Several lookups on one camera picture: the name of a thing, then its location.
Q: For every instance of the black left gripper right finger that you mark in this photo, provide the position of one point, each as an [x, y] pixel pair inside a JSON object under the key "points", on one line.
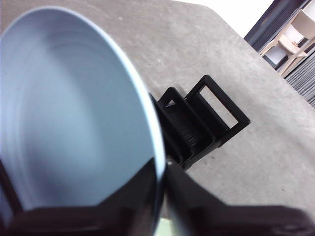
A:
{"points": [[221, 221]]}

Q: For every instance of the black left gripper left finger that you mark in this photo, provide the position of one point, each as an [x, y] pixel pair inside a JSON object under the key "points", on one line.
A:
{"points": [[86, 221]]}

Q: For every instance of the pale blue round plate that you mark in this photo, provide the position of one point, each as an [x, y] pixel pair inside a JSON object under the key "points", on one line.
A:
{"points": [[61, 98]]}

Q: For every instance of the black plastic plate rack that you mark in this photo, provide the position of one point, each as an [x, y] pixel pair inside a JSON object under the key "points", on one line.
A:
{"points": [[209, 137]]}

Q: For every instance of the pale wooden chair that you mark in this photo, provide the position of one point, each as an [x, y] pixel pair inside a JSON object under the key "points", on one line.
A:
{"points": [[292, 44]]}

